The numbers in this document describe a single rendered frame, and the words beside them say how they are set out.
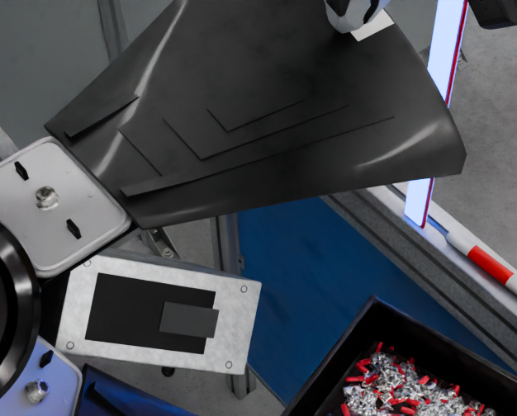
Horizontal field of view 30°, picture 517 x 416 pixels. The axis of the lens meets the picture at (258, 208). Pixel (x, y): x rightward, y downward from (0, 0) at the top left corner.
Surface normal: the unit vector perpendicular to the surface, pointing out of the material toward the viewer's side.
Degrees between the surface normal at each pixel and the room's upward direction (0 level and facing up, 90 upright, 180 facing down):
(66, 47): 90
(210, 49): 8
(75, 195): 0
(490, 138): 0
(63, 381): 54
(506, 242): 0
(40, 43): 90
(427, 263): 90
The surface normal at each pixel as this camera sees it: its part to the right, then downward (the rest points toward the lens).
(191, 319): 0.48, 0.07
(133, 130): -0.01, -0.58
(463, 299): -0.77, 0.52
